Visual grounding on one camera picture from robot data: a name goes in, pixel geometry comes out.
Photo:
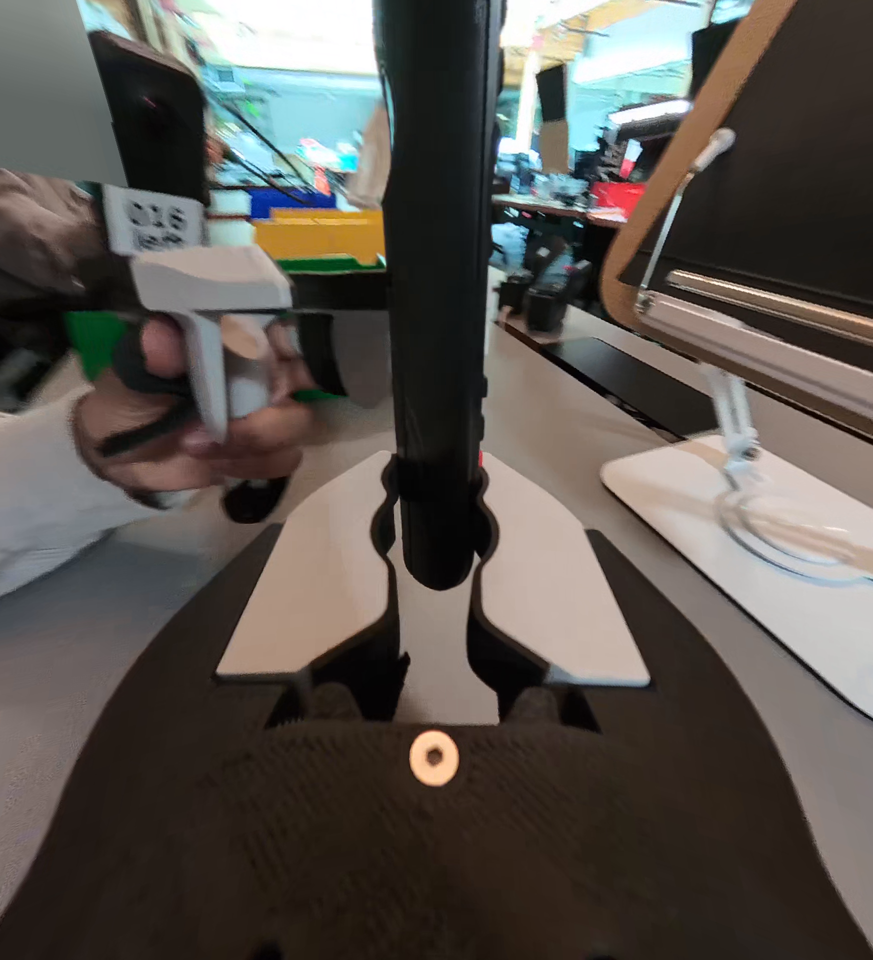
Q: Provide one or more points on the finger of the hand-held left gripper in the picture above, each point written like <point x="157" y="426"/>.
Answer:
<point x="361" y="292"/>

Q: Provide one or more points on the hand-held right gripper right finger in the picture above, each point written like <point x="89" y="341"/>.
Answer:
<point x="549" y="592"/>

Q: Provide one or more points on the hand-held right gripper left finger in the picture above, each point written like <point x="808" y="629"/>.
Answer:
<point x="316" y="592"/>

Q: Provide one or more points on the black remote control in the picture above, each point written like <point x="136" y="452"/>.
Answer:
<point x="436" y="300"/>

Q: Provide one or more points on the person's left forearm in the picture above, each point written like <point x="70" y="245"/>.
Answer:
<point x="16" y="510"/>

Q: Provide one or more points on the person's left hand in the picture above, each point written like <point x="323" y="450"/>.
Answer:
<point x="256" y="450"/>

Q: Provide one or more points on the large yellow plastic bin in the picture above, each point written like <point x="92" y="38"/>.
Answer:
<point x="316" y="236"/>

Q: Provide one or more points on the small blue bin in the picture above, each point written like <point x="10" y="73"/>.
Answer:
<point x="286" y="204"/>

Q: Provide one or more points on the printed cardboard board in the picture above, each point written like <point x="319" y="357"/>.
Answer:
<point x="373" y="157"/>

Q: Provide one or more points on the black battery charger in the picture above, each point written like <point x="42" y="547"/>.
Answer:
<point x="556" y="296"/>
<point x="515" y="289"/>

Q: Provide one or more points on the black desk mat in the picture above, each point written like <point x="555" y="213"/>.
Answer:
<point x="631" y="382"/>

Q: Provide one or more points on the green plastic bin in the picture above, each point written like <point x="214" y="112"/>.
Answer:
<point x="95" y="345"/>

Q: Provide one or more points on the red plastic bin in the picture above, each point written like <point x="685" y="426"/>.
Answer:
<point x="616" y="199"/>

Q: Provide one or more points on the clear round stand foot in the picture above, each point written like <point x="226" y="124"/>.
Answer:
<point x="819" y="540"/>

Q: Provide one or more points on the black panel with cardboard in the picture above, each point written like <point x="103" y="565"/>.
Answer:
<point x="553" y="90"/>

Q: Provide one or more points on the black board with wooden rim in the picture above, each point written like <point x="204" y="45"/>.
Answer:
<point x="819" y="150"/>

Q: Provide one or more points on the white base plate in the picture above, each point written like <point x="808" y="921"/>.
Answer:
<point x="819" y="637"/>

